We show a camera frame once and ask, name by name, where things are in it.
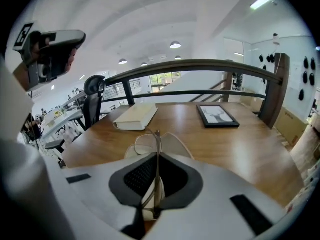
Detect group of black wall-hung items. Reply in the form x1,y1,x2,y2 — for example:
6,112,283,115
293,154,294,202
258,53,317,102

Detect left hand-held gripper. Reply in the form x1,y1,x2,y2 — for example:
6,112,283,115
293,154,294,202
12,21,87,93

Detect thin metal frame glasses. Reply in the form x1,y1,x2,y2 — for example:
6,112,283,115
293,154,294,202
134,128,166,220

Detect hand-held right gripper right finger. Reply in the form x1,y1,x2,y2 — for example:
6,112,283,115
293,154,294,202
148,152,289,240

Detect black office chair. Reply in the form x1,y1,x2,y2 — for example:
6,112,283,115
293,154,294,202
44,75,107,160

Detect black picture frame deer print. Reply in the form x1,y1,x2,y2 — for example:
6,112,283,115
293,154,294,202
196,104,241,129

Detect dark metal wooden railing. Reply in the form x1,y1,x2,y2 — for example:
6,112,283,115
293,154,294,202
101,52,291,130

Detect person's left forearm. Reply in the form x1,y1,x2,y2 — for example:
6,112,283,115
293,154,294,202
0,53,106,240

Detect cream hardcover book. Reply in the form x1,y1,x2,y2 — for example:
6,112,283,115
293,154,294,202
112,103,159,132

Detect brown cardboard box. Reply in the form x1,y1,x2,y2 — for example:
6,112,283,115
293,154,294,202
274,106,311,148

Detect beige cloth bundle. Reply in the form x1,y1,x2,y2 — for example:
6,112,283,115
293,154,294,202
289,123,320,177

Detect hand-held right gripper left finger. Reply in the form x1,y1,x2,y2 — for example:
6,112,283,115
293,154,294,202
62,152,159,240

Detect person's left hand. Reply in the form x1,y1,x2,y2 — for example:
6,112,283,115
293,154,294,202
65,47,79,73

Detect white long desk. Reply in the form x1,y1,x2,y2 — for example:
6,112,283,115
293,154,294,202
39,108,84,140

